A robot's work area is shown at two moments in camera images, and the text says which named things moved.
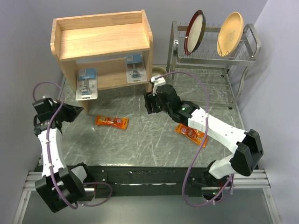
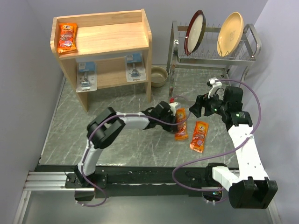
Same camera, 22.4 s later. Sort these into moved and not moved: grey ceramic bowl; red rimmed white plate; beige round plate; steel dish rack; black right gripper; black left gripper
Moved: black right gripper; black left gripper
Not moved: red rimmed white plate; grey ceramic bowl; beige round plate; steel dish rack
